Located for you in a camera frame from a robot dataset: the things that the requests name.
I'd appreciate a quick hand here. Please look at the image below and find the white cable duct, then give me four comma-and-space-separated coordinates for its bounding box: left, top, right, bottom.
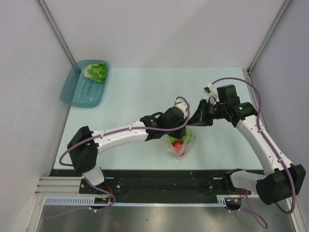
44, 196, 226, 207

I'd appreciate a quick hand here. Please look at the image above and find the clear polka dot zip bag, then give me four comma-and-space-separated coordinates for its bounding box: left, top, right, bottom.
165, 126, 196, 159

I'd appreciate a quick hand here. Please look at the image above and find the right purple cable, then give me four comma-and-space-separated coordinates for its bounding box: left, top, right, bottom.
209, 77, 296, 229

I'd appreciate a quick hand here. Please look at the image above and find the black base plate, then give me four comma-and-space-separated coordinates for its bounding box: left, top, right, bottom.
48, 169, 282, 211

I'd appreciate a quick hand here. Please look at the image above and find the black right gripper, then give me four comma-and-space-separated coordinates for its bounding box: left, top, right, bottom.
186, 99, 227, 127

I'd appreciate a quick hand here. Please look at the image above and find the red fake tomato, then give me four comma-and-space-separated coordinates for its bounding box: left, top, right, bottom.
172, 142, 186, 157

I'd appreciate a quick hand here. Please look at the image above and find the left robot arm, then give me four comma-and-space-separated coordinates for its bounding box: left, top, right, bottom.
67, 104, 189, 193

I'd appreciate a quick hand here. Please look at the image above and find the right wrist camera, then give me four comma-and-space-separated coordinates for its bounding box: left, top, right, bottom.
203, 84, 218, 104

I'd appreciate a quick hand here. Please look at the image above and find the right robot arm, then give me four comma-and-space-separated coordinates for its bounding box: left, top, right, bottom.
188, 85, 306, 205

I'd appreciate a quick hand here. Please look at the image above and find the aluminium corner post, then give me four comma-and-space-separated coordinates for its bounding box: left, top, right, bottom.
35, 0, 76, 66
246, 0, 293, 74

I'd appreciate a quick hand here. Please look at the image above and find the teal plastic bin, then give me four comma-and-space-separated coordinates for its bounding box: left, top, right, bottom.
60, 59, 110, 108

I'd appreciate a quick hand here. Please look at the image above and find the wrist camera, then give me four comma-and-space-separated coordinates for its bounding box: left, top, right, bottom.
203, 84, 218, 104
174, 97, 189, 116

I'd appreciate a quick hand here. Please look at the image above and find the left aluminium corner post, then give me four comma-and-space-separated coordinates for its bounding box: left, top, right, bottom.
35, 0, 76, 66

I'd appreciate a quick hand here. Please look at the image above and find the right aluminium corner post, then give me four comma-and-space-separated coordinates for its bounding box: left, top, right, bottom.
246, 0, 293, 74

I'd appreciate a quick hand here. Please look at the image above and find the front aluminium rail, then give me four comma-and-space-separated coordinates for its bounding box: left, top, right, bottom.
35, 176, 299, 197

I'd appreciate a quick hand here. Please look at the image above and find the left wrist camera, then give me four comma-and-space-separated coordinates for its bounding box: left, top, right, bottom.
174, 97, 189, 116

